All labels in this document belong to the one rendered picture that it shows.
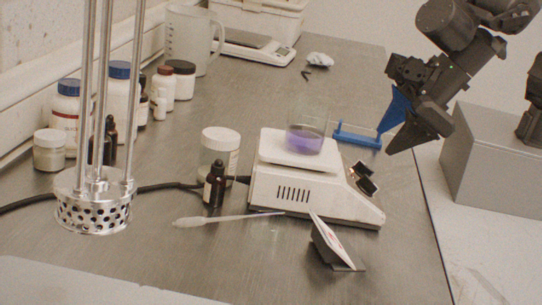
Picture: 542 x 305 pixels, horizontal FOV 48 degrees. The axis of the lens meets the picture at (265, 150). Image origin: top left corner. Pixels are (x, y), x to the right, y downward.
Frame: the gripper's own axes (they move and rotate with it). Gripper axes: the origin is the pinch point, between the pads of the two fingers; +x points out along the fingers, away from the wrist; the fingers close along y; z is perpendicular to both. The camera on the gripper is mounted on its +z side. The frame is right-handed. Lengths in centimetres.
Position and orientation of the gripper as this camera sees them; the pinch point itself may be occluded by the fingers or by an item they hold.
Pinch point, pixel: (398, 126)
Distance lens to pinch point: 93.1
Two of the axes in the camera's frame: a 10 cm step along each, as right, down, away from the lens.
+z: -7.7, -6.0, -2.0
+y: -0.4, 3.6, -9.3
